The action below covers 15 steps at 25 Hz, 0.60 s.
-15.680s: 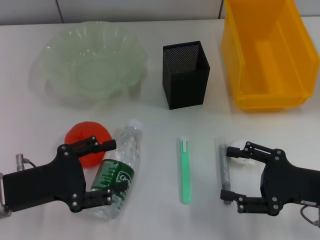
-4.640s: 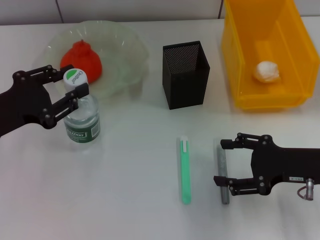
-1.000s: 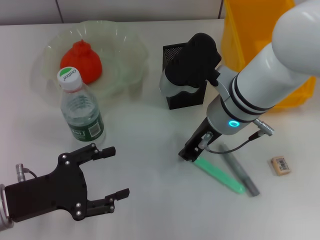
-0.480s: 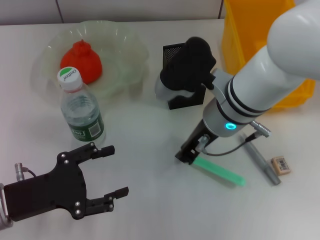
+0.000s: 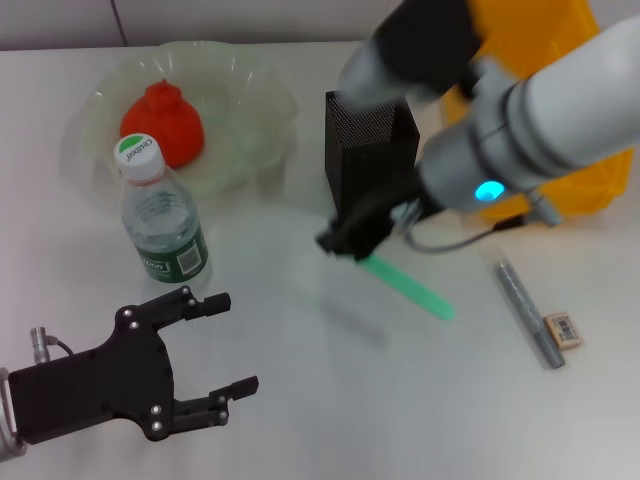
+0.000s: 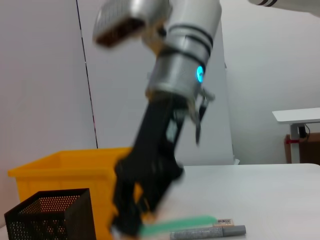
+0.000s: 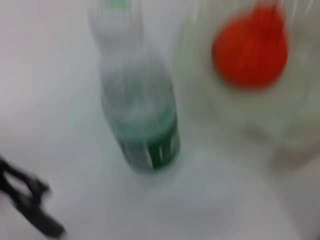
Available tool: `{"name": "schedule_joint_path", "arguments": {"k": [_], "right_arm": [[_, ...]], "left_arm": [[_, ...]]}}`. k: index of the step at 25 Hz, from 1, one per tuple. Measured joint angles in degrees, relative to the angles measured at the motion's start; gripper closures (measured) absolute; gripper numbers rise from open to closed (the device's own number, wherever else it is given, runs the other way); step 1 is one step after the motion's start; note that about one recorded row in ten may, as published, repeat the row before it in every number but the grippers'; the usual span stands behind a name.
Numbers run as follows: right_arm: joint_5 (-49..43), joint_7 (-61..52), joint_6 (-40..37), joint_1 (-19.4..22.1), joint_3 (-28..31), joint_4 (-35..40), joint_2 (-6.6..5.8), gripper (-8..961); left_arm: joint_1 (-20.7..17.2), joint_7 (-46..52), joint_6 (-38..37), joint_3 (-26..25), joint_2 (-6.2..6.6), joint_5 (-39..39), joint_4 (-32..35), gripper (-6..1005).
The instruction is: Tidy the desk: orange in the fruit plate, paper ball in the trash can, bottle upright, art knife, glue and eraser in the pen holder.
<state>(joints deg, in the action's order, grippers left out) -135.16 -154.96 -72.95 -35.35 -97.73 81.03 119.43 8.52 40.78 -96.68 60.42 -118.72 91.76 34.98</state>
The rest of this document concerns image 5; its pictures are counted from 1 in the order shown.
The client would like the green pen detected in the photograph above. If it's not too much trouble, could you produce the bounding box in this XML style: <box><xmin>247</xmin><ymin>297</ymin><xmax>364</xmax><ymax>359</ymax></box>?
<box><xmin>361</xmin><ymin>254</ymin><xmax>456</xmax><ymax>323</ymax></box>

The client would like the yellow plastic bin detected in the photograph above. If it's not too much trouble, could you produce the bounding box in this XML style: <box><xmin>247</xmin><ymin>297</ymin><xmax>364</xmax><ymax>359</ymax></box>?
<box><xmin>442</xmin><ymin>0</ymin><xmax>632</xmax><ymax>225</ymax></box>

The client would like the clear green-label water bottle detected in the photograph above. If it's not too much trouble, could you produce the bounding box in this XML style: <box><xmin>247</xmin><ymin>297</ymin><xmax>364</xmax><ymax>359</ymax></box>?
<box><xmin>113</xmin><ymin>132</ymin><xmax>212</xmax><ymax>287</ymax></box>

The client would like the red-orange toy orange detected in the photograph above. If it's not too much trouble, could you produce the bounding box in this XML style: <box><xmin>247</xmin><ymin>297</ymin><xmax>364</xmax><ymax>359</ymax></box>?
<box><xmin>119</xmin><ymin>79</ymin><xmax>206</xmax><ymax>169</ymax></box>

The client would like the pale green glass fruit plate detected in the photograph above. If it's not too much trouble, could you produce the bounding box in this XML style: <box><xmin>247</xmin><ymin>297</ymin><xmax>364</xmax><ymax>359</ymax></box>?
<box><xmin>62</xmin><ymin>41</ymin><xmax>299</xmax><ymax>201</ymax></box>

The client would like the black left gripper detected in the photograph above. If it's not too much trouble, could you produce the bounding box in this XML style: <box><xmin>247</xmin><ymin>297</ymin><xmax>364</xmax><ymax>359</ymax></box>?
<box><xmin>6</xmin><ymin>285</ymin><xmax>261</xmax><ymax>446</ymax></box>

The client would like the grey marker pen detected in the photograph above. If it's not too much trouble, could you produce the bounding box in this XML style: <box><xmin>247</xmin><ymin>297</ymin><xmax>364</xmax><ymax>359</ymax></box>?
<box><xmin>491</xmin><ymin>259</ymin><xmax>567</xmax><ymax>371</ymax></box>

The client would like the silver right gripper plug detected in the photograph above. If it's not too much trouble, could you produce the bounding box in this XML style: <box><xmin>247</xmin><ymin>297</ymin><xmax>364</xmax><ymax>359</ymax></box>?
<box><xmin>392</xmin><ymin>201</ymin><xmax>422</xmax><ymax>227</ymax></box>

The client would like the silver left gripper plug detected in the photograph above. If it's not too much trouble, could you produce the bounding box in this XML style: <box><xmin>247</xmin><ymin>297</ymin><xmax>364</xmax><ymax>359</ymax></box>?
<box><xmin>30</xmin><ymin>325</ymin><xmax>49</xmax><ymax>363</ymax></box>

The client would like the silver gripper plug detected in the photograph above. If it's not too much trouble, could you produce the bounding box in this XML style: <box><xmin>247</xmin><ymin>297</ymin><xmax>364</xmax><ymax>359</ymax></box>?
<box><xmin>30</xmin><ymin>325</ymin><xmax>49</xmax><ymax>363</ymax></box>
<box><xmin>392</xmin><ymin>201</ymin><xmax>422</xmax><ymax>227</ymax></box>

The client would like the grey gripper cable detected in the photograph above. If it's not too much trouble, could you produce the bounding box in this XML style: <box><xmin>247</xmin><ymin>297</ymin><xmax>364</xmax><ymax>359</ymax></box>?
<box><xmin>402</xmin><ymin>219</ymin><xmax>526</xmax><ymax>254</ymax></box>
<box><xmin>46</xmin><ymin>336</ymin><xmax>77</xmax><ymax>357</ymax></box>

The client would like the beige barcode eraser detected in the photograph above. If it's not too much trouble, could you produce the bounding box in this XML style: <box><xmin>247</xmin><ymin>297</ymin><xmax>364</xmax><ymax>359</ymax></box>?
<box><xmin>541</xmin><ymin>310</ymin><xmax>586</xmax><ymax>350</ymax></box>

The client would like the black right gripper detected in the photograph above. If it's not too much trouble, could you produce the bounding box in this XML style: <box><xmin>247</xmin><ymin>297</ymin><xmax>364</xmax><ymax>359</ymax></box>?
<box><xmin>314</xmin><ymin>189</ymin><xmax>419</xmax><ymax>263</ymax></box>

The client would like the grey right gripper cable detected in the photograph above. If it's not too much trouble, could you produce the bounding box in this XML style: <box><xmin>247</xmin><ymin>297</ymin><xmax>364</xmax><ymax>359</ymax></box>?
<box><xmin>402</xmin><ymin>219</ymin><xmax>526</xmax><ymax>254</ymax></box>

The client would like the black mesh pen holder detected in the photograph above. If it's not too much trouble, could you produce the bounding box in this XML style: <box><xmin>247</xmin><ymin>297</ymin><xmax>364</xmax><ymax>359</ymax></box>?
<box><xmin>324</xmin><ymin>91</ymin><xmax>422</xmax><ymax>217</ymax></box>

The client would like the grey left gripper cable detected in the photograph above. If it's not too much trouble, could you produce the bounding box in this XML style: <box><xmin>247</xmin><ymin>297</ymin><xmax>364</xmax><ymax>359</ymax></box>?
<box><xmin>46</xmin><ymin>336</ymin><xmax>77</xmax><ymax>357</ymax></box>

